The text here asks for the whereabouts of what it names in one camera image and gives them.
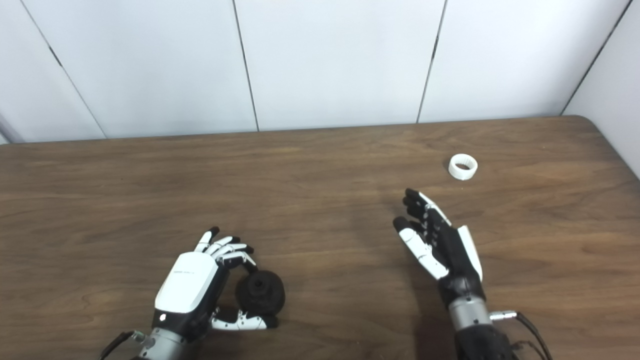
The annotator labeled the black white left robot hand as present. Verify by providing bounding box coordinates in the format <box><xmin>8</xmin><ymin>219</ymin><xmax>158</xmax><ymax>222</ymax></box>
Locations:
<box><xmin>152</xmin><ymin>226</ymin><xmax>279</xmax><ymax>344</ymax></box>

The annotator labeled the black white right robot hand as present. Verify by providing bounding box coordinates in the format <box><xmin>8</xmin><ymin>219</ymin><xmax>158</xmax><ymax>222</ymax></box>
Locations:
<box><xmin>393</xmin><ymin>188</ymin><xmax>487</xmax><ymax>307</ymax></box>

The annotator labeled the white plastic ring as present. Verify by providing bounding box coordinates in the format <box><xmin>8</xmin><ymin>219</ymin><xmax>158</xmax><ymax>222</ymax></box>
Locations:
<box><xmin>448</xmin><ymin>154</ymin><xmax>478</xmax><ymax>181</ymax></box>

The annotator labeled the round black plastic part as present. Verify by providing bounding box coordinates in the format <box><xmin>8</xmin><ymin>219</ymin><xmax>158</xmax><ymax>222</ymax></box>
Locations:
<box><xmin>235</xmin><ymin>270</ymin><xmax>286</xmax><ymax>317</ymax></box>

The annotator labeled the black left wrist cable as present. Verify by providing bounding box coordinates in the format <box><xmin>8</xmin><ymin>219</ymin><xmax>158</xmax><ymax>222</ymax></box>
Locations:
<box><xmin>98</xmin><ymin>330</ymin><xmax>147</xmax><ymax>360</ymax></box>

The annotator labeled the gray metal wall post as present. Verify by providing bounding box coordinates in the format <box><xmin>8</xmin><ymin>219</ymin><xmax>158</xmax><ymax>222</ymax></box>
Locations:
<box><xmin>0</xmin><ymin>114</ymin><xmax>26</xmax><ymax>145</ymax></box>

